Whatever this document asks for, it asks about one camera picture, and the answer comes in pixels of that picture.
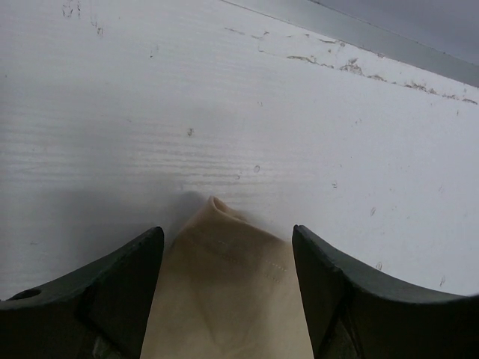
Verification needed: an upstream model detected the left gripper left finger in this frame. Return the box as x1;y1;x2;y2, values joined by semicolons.
1;227;164;358

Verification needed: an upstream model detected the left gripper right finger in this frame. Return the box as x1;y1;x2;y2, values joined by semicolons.
292;225;478;358

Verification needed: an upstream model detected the beige polo shirt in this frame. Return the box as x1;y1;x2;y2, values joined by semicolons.
141;197;313;358

